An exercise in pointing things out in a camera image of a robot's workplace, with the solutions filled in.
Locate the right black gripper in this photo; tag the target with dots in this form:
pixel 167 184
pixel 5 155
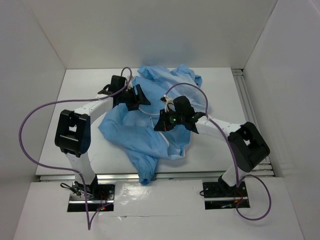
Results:
pixel 162 124

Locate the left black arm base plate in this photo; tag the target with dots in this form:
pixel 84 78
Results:
pixel 105 193

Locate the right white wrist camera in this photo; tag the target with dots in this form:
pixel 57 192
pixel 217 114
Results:
pixel 168 103

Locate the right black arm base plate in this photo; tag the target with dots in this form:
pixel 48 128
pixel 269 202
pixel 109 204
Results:
pixel 216 189

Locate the right aluminium frame rail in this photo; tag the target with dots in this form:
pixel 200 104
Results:
pixel 264 168

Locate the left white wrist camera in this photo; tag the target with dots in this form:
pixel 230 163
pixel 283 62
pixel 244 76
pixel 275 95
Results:
pixel 128 83

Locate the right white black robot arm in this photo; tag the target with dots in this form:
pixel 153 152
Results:
pixel 246 144

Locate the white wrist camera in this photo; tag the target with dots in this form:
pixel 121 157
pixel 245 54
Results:
pixel 128 83
pixel 168 103

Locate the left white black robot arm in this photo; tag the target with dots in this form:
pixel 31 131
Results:
pixel 73 133

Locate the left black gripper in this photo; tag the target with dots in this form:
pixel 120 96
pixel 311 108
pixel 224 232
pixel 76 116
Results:
pixel 142 99

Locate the front aluminium frame rail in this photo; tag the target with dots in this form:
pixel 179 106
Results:
pixel 111 177

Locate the aluminium frame rail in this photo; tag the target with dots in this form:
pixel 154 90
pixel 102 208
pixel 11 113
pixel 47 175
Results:
pixel 264 168
pixel 111 177

